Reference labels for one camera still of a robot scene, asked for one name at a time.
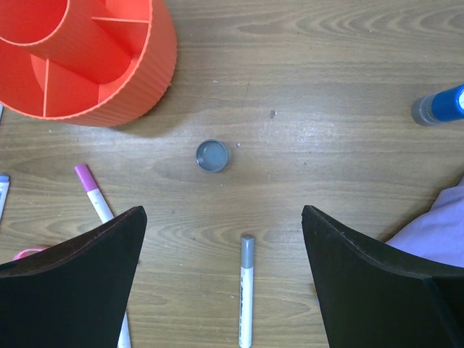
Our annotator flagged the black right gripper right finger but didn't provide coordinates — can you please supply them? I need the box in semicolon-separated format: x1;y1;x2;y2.
302;205;463;347

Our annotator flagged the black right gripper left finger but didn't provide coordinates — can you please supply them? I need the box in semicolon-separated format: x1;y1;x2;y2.
1;206;147;347

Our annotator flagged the pink capped white marker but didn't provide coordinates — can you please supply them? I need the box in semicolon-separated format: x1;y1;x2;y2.
75;164;131;348

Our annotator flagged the grey capped white marker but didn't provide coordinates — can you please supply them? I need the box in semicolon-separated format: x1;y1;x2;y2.
239;235;254;348

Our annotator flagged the orange round pen organizer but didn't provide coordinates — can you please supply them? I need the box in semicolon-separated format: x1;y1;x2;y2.
1;1;177;127

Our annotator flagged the blue capped white marker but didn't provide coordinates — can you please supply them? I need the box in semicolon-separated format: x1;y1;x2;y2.
0;175;10;219

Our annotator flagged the pink lidded pen tube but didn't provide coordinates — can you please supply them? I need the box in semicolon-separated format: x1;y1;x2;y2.
13;247;45;261

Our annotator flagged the purple cloth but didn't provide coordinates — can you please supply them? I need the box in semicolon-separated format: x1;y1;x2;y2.
386;181;463;268

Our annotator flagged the small grey round cap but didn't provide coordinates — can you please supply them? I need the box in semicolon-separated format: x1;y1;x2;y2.
195;139;229;173

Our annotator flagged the blue glue stick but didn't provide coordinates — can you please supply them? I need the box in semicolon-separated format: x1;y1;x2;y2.
412;85;463;126

